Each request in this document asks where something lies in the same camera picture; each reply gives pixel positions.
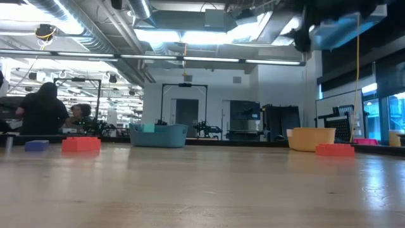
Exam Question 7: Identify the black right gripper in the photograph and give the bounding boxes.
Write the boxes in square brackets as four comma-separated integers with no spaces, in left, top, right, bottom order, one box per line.
[292,0,387,53]

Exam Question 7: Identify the orange studded block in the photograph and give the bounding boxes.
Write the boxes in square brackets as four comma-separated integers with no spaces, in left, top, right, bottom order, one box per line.
[61,136,102,153]
[315,143,356,157]

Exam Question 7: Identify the purple block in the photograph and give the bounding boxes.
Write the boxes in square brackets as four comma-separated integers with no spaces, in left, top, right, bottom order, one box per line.
[24,139,50,152]

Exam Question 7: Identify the whiteboard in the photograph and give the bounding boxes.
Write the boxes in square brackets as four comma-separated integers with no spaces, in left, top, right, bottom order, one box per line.
[315,89,364,139]

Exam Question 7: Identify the grey ceiling box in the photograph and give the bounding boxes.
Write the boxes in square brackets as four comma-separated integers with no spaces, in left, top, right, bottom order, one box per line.
[204,8,226,29]

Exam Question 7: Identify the long ceiling light bar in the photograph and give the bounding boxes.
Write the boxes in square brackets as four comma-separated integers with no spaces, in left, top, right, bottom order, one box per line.
[0,49,306,67]

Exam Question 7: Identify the person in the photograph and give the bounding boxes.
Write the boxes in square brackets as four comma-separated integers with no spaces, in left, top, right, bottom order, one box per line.
[15,81,70,136]
[67,103,93,127]

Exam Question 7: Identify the black pegboard rack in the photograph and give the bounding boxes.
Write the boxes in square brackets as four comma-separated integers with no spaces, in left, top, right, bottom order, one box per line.
[315,104,356,143]

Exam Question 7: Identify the grey door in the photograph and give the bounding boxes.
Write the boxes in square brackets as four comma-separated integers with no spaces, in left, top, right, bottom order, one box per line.
[175,98,199,134]

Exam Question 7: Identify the yellow plastic bin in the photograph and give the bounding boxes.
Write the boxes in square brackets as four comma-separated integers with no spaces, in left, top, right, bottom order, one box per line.
[286,127,337,152]

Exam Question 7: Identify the black computer monitor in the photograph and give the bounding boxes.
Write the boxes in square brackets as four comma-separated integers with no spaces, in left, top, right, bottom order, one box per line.
[0,96,20,120]
[229,100,261,121]

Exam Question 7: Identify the pink bin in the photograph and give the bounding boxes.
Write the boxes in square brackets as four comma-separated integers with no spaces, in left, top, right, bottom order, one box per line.
[353,137,380,146]

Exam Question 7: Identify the teal plastic bin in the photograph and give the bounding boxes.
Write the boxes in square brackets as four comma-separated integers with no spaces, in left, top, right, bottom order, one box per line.
[128,123,189,149]

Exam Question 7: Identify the yellow container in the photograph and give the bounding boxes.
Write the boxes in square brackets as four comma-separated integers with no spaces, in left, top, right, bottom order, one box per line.
[388,130,403,148]

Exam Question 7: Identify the round silver duct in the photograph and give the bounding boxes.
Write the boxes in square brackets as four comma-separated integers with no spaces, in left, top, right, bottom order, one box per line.
[128,0,152,20]

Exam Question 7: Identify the rectangular metal duct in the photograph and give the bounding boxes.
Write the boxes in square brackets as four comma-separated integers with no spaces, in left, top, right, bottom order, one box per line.
[311,6,389,51]

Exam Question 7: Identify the yellow cable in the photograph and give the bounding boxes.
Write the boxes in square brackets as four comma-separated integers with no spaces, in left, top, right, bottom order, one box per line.
[349,12,361,143]

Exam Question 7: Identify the yellow black cable reel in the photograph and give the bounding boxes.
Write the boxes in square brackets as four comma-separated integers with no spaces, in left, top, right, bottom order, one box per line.
[34,23,58,42]

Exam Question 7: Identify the black frame robot station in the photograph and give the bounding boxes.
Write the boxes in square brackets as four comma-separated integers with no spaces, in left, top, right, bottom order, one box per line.
[52,77,102,127]
[161,83,208,126]

